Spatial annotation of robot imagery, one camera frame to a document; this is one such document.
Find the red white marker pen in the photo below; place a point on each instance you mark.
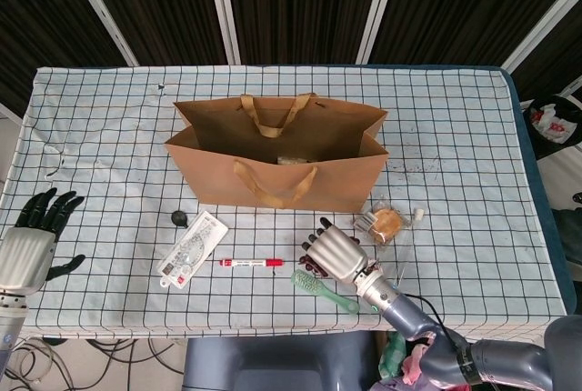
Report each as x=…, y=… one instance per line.
x=250, y=263

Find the dark teal fabric bundle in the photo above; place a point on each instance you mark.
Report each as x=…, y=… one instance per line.
x=570, y=236

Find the dark red grape bunch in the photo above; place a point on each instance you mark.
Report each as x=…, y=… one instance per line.
x=314, y=269

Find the clear ruler set package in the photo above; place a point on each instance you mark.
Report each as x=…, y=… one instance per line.
x=191, y=250

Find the round bread bun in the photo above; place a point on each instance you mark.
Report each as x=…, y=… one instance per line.
x=386, y=223

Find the grey blue robot torso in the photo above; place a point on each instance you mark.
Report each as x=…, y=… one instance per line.
x=282, y=363

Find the white partition post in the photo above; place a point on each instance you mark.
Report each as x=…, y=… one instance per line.
x=104, y=11
x=545, y=23
x=223, y=9
x=378, y=9

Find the green plastic brush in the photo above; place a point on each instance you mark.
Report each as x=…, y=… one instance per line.
x=307, y=281

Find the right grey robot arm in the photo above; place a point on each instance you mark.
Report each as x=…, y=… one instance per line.
x=409, y=313

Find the white black checkered tablecloth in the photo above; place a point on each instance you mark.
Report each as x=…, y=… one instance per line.
x=113, y=136

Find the black round knob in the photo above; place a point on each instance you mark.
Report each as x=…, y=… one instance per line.
x=179, y=218

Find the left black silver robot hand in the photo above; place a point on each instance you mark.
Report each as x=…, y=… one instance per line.
x=25, y=259

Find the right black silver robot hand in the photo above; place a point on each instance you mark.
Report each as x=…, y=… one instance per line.
x=338, y=254

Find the colourful cloth pile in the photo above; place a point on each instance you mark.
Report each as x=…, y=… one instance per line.
x=391, y=354

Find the brown paper carrier bag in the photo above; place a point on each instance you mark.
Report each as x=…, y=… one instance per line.
x=282, y=186

